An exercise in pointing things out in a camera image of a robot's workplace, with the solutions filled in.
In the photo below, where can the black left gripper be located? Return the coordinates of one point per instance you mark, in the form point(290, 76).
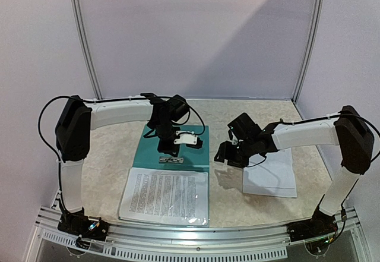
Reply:
point(170, 150)

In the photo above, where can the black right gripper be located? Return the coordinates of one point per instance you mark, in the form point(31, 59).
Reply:
point(233, 151)

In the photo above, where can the green file folder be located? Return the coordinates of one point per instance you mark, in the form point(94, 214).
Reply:
point(196, 160)

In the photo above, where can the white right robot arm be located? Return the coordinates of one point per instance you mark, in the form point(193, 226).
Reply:
point(353, 136)

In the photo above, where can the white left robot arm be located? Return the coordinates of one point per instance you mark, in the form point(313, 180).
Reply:
point(80, 117)

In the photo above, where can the metal folder clip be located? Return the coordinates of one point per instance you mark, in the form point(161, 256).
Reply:
point(171, 160)

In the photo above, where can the white paper stack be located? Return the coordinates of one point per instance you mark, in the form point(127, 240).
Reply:
point(270, 176)

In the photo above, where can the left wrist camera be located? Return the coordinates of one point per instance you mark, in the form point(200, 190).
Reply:
point(189, 139)

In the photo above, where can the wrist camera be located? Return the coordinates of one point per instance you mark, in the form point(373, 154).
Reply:
point(242, 128)
point(189, 139)

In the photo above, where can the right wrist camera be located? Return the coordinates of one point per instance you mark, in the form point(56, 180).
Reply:
point(242, 128)

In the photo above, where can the aluminium front rail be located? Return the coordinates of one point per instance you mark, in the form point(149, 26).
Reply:
point(136, 242)

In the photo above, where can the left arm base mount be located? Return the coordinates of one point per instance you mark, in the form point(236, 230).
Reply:
point(86, 228)

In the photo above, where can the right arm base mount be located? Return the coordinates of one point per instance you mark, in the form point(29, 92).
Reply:
point(319, 224)

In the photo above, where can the left aluminium corner post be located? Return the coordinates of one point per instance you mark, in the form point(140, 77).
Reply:
point(85, 47)

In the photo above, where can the aluminium corner post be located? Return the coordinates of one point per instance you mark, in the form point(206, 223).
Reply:
point(85, 47)
point(313, 28)

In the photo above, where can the right aluminium corner post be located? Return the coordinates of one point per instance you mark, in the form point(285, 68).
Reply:
point(313, 28)

